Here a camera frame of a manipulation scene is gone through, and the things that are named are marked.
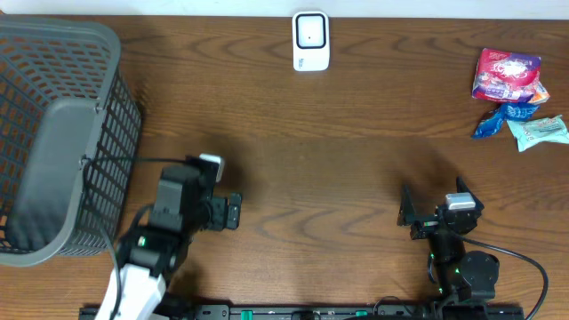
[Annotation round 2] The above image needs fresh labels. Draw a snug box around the blue snack packet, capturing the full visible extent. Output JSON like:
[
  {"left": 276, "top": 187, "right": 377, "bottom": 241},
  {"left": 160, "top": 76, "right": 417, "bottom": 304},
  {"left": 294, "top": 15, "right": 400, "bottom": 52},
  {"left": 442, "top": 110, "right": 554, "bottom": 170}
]
[{"left": 471, "top": 102, "right": 540, "bottom": 139}]

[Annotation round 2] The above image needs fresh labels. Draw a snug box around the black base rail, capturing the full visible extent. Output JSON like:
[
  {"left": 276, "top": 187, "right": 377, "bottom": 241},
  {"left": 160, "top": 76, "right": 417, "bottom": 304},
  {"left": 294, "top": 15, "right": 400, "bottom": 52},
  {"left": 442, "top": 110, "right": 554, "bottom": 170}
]
[{"left": 77, "top": 304, "right": 525, "bottom": 320}]

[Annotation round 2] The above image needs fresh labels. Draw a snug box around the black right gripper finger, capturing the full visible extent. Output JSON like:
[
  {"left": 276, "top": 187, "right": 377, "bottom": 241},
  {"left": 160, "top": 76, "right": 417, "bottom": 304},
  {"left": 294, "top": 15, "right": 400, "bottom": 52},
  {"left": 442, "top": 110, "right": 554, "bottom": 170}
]
[
  {"left": 397, "top": 185, "right": 416, "bottom": 226},
  {"left": 456, "top": 176, "right": 479, "bottom": 205}
]

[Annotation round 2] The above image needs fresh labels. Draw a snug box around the green tissue pack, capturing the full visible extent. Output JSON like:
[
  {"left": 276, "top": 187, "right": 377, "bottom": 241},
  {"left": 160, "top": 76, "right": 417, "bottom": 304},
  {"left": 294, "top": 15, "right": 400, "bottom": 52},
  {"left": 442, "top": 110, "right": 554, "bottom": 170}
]
[{"left": 508, "top": 115, "right": 568, "bottom": 152}]

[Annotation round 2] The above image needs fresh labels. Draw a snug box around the grey plastic basket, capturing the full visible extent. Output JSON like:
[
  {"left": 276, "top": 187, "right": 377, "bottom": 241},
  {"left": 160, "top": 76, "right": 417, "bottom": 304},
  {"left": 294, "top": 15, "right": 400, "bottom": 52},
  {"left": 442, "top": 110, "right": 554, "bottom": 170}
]
[{"left": 1, "top": 15, "right": 142, "bottom": 267}]

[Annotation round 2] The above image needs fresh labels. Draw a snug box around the orange small carton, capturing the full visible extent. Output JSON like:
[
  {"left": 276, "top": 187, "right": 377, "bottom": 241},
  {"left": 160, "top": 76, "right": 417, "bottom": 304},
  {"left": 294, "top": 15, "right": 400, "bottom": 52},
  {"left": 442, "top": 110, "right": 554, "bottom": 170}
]
[{"left": 529, "top": 82, "right": 550, "bottom": 105}]

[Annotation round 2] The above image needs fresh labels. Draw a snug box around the red purple Carefree pad pack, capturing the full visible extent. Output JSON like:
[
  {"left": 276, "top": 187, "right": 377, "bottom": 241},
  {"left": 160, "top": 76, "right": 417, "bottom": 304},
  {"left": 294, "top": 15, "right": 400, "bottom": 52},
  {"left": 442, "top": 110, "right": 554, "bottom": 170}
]
[{"left": 471, "top": 48, "right": 541, "bottom": 103}]

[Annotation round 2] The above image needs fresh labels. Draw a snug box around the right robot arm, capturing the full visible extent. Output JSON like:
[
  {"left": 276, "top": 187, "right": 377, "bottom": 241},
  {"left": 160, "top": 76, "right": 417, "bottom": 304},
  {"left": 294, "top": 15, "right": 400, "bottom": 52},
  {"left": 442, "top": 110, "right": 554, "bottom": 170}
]
[{"left": 397, "top": 178, "right": 500, "bottom": 302}]

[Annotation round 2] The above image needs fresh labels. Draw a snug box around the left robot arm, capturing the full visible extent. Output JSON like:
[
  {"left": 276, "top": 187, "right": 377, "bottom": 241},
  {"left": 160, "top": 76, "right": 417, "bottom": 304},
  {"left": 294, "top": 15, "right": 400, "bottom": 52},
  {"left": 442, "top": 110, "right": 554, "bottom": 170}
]
[{"left": 95, "top": 193, "right": 243, "bottom": 320}]

